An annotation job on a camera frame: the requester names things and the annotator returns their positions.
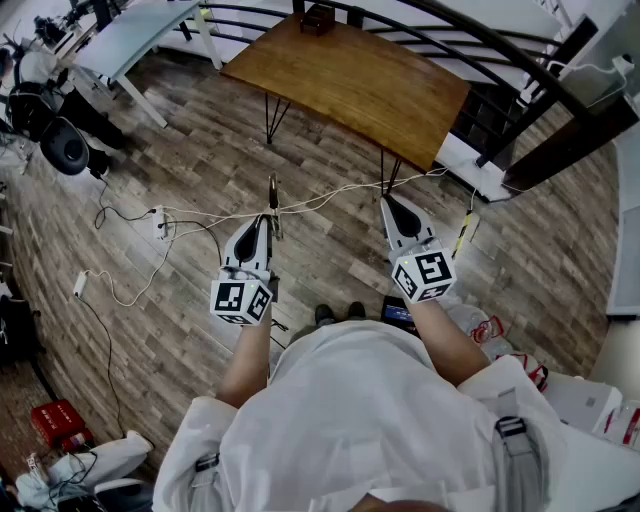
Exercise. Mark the person's right forearm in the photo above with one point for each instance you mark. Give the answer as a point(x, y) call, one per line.
point(450, 345)

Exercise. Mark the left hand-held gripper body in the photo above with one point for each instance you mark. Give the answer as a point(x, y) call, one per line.
point(240, 302)

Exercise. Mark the white power strip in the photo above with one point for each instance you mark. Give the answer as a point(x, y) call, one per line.
point(160, 222)

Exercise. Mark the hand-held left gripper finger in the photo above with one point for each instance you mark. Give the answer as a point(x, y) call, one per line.
point(231, 250)
point(264, 250)

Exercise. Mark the white red packet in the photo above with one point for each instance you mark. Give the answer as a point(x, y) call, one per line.
point(620, 422)

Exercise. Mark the black device with blue screen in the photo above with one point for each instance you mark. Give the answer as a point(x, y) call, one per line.
point(397, 312)

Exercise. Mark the dark wooden desk organizer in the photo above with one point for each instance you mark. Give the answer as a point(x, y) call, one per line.
point(315, 20)

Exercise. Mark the person's left shoe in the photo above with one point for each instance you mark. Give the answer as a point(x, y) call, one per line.
point(324, 315)

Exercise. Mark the person's white shirt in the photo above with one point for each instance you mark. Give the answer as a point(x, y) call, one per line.
point(360, 415)

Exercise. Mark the white power adapter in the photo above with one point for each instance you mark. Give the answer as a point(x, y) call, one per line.
point(80, 284)

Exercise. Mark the person's shoe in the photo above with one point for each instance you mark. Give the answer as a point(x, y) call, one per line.
point(356, 310)
point(324, 315)

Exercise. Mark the white cloth bag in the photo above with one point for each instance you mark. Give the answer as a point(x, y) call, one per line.
point(100, 455)

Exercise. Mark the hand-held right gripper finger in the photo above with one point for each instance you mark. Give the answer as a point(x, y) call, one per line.
point(424, 227)
point(390, 225)

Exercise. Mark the person's left forearm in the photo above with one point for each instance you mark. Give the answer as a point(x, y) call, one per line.
point(250, 360)

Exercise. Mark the white security camera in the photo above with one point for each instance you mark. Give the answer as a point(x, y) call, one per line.
point(622, 64)

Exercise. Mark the black bag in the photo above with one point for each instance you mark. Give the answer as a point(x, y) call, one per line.
point(15, 325)

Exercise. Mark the white cardboard box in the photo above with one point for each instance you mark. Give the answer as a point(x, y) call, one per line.
point(582, 400)

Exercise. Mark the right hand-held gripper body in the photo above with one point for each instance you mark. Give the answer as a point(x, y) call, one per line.
point(425, 275)

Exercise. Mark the black office chair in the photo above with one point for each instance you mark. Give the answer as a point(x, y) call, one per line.
point(65, 147)

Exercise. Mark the red box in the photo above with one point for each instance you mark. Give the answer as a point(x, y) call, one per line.
point(57, 420)

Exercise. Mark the red can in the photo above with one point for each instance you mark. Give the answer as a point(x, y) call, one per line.
point(75, 441)

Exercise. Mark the white plastic bag red print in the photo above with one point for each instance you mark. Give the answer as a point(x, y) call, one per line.
point(472, 320)

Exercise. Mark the yellow black striped strip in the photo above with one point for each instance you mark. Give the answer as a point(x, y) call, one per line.
point(465, 230)

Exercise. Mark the dark wooden railing post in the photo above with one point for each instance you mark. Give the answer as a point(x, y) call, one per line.
point(540, 95)
point(570, 145)

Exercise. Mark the brown wooden table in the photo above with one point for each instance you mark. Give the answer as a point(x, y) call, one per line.
point(350, 85)

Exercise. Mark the black metal railing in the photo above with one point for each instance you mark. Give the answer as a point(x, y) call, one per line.
point(552, 82)

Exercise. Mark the person's right shoe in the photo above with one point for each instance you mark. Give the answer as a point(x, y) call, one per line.
point(356, 310)

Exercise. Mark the white table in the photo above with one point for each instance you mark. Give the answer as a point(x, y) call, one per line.
point(135, 35)

